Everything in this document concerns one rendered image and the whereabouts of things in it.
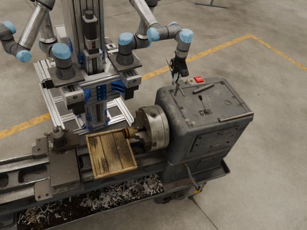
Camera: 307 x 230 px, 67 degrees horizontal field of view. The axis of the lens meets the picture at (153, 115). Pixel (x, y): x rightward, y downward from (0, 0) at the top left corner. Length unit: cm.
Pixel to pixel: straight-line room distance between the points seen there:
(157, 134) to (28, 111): 216
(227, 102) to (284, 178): 173
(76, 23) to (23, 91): 192
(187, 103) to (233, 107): 32
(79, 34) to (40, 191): 113
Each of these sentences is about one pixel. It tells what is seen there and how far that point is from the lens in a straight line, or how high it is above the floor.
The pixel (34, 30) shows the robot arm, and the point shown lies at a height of 159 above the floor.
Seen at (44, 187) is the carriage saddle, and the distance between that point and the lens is 168.
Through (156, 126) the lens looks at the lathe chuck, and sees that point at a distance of 150.
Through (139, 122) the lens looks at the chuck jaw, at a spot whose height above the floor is 114.
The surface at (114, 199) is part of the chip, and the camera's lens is 194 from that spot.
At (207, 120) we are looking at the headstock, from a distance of 157.
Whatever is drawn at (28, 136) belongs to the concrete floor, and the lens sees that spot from 309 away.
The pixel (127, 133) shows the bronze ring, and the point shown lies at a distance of 157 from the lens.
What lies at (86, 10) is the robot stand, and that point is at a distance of 185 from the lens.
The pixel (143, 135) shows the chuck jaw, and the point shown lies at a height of 111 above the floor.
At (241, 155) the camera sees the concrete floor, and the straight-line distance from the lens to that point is 316.
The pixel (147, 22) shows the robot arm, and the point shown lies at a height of 171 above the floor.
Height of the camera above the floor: 238
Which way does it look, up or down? 49 degrees down
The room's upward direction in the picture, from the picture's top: 11 degrees clockwise
